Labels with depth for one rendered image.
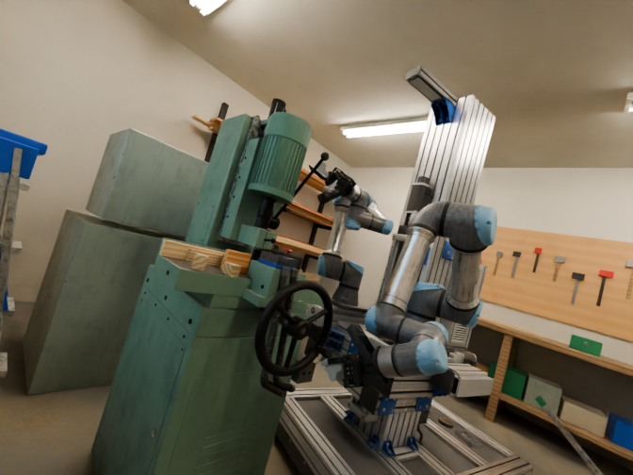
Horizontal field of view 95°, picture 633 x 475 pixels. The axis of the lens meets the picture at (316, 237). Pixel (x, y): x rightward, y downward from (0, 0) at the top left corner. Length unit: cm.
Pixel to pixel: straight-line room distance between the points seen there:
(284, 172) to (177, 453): 94
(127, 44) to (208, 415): 316
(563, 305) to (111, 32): 497
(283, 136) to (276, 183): 17
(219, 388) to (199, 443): 17
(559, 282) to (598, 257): 40
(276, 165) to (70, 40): 261
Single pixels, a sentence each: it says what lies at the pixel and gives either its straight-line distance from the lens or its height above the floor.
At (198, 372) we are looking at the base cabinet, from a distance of 101.
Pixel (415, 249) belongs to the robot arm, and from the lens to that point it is 95.
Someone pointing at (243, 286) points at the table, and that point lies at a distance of 96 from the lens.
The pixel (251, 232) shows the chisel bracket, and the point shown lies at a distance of 113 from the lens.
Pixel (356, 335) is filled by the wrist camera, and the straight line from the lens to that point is 86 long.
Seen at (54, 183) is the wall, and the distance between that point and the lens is 328.
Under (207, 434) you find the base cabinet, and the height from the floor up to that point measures 40.
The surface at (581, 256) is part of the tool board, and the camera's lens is 400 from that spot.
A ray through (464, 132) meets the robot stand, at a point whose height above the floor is 183.
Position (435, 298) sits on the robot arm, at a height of 100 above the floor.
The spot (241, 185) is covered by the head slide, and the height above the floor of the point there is 122.
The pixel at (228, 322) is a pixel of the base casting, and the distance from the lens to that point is 98.
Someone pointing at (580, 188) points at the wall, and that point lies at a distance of 421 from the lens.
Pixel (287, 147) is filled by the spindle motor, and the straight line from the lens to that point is 111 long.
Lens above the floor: 104
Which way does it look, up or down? 3 degrees up
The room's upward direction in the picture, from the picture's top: 16 degrees clockwise
